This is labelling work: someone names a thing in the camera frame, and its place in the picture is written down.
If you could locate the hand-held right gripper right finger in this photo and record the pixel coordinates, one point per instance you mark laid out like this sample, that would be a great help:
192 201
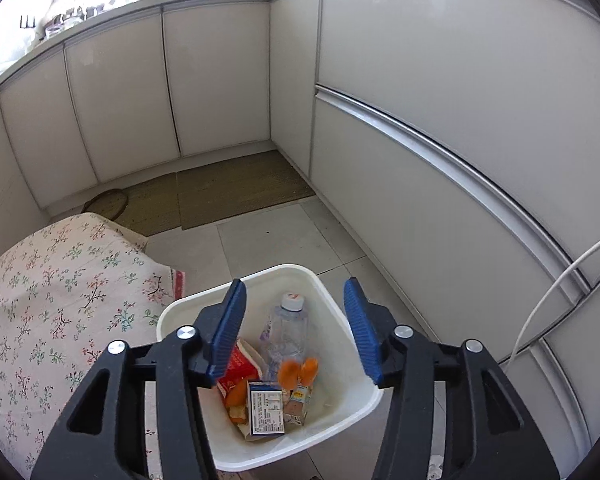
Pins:
362 332

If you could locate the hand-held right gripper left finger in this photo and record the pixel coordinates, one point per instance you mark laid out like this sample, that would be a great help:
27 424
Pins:
227 330

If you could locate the red snack box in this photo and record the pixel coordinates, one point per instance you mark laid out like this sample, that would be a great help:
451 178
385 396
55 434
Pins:
240 365

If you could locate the clear plastic bottle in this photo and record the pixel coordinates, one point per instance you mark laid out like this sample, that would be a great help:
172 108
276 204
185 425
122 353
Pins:
285 330

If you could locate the white plastic bin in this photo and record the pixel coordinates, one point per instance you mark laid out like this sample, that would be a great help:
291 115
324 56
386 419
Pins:
332 385

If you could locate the small blue white box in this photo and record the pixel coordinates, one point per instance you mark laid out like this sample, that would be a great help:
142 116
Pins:
266 407

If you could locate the orange snack packet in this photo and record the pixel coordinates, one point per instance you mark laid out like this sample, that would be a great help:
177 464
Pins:
297 390

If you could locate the woven floor mat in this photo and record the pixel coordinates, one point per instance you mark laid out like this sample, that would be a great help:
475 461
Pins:
240 190
147 205

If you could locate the floral tablecloth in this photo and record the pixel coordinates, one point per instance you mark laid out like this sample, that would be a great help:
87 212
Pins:
55 310

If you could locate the round woven fan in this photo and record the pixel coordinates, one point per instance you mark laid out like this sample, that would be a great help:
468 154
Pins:
105 205

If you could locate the white kitchen cabinet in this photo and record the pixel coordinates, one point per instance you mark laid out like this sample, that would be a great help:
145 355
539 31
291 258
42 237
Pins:
430 85

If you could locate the row of small jars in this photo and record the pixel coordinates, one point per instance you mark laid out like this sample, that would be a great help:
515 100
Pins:
72 20

